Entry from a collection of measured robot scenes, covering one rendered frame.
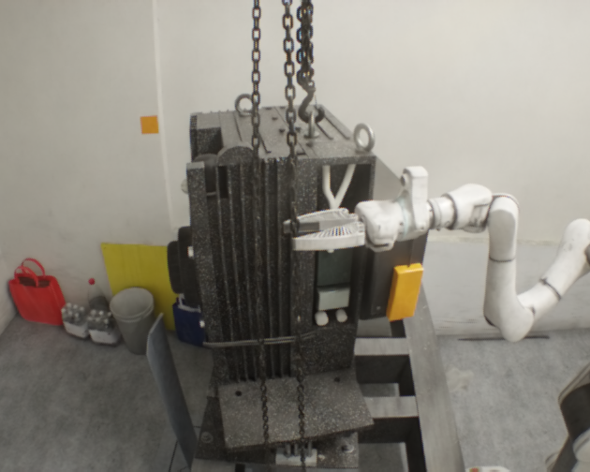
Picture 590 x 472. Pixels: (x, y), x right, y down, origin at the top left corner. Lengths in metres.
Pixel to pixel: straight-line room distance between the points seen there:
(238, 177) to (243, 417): 0.69
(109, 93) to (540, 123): 2.31
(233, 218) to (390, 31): 1.38
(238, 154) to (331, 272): 0.44
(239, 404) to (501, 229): 0.89
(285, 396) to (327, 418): 0.15
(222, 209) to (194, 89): 1.29
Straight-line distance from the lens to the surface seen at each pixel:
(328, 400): 1.35
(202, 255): 1.06
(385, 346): 1.87
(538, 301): 1.06
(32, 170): 2.80
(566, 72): 2.51
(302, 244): 0.71
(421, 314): 2.06
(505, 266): 0.91
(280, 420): 1.30
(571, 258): 1.10
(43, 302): 3.16
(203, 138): 1.25
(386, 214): 0.76
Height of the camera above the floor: 1.97
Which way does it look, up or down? 31 degrees down
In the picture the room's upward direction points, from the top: 1 degrees clockwise
